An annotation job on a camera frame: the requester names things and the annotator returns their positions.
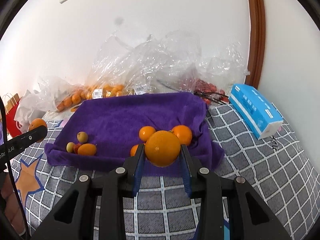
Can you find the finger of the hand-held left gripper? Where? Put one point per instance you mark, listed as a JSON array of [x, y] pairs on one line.
[[32, 136]]

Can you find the pale grey plastic bag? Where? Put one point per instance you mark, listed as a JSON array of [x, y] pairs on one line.
[[30, 105]]

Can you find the clear bag of small oranges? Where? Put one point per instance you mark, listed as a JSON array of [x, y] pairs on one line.
[[67, 97]]

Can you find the small red fruit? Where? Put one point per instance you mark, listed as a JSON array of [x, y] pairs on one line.
[[78, 147]]

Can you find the clear bag of red tomatoes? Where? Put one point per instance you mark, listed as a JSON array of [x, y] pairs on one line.
[[207, 88]]

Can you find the labelled clear bag of oranges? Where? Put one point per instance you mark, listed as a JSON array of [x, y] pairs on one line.
[[110, 91]]

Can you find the purple towel covered tray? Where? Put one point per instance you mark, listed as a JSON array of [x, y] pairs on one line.
[[120, 115]]

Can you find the person's left hand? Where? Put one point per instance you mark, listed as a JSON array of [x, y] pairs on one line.
[[7, 200]]

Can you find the red paper bag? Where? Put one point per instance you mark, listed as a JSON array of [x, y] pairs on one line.
[[11, 120]]

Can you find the oval orange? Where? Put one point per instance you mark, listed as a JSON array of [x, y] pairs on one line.
[[87, 149], [183, 133]]

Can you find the small green fruit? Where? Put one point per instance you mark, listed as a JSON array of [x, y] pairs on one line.
[[82, 137], [70, 147]]

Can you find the crumpled clear plastic bag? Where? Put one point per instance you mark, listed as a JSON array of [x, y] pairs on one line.
[[162, 60]]

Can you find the blue tissue pack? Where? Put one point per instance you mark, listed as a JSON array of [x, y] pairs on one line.
[[252, 110]]

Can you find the brown wooden door frame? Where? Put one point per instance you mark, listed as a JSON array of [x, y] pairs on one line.
[[257, 30]]

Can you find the grey checked blanket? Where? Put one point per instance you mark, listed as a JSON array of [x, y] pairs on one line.
[[250, 175]]

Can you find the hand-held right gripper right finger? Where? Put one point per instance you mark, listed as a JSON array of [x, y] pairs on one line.
[[186, 175]]

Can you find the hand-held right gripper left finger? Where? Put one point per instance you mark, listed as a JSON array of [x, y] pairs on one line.
[[138, 172]]

